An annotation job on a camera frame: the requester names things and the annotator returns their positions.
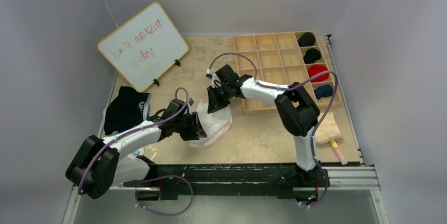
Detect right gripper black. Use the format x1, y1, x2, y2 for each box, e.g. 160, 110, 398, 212
208, 84, 233, 114

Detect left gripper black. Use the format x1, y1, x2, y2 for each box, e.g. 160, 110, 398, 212
173, 112, 206, 141

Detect white underwear pink trim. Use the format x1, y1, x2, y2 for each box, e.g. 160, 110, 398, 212
189, 100, 232, 148

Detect white whiteboard yellow frame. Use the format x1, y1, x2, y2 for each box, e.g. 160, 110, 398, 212
97, 2, 189, 92

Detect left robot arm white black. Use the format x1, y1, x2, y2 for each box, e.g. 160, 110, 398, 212
65, 99, 207, 199

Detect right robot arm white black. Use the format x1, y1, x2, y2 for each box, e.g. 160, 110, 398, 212
206, 65, 320, 186

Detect white blue patterned underwear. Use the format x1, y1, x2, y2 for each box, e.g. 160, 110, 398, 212
127, 147, 144, 160

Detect black underwear white waistband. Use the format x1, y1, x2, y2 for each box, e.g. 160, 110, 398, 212
103, 86, 151, 135

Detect red rolled underwear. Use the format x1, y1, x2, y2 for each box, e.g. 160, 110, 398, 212
308, 64, 329, 83

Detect black rolled underwear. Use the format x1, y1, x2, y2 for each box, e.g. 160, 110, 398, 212
303, 48, 322, 64
297, 32, 316, 47

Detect navy blue rolled underwear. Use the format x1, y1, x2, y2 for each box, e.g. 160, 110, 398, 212
314, 84, 334, 100

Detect black rolled underwear back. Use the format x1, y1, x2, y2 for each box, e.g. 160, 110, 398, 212
297, 32, 316, 47

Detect cream beige underwear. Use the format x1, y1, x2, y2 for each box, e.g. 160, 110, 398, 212
315, 112, 344, 145

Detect wooden compartment organizer tray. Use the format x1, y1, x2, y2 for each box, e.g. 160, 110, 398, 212
233, 31, 344, 115

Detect pink yellow marker pen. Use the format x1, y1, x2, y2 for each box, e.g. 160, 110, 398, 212
329, 140, 348, 165

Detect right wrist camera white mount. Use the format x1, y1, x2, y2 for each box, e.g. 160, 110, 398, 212
206, 69, 222, 92

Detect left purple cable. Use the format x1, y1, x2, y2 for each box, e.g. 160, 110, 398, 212
77, 87, 195, 217

